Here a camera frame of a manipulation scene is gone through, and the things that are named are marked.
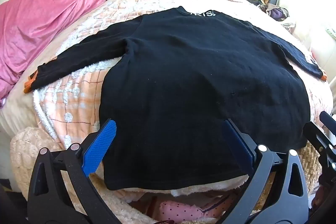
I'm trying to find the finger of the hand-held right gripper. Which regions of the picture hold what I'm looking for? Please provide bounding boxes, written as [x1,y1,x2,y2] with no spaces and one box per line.
[303,122,332,153]
[320,111,336,132]

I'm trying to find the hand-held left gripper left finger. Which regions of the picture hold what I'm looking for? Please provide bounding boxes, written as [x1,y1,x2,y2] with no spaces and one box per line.
[28,119,124,224]

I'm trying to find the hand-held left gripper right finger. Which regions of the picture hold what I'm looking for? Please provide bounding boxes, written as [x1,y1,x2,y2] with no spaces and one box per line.
[218,118,309,224]

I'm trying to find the black sweater with orange cuffs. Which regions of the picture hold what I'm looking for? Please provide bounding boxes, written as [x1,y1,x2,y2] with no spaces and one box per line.
[24,6,327,191]

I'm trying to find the purple clothes pile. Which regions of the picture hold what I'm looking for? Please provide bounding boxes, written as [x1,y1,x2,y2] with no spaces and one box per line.
[260,2,289,21]

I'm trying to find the orange patterned fleece blanket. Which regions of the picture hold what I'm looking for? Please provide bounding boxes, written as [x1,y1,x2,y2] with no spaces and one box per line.
[31,0,334,151]

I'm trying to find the cream fluffy blanket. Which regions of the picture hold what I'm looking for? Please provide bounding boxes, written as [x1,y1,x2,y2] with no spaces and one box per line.
[10,127,163,224]

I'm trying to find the pink dotted cloth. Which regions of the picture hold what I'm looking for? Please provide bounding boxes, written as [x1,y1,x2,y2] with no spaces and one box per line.
[157,199,226,224]

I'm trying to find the white plastic bag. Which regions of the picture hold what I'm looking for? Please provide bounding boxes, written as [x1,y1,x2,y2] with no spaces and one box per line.
[282,17,297,33]

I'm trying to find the pink quilt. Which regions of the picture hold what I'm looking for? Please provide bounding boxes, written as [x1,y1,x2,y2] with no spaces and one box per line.
[0,0,108,106]

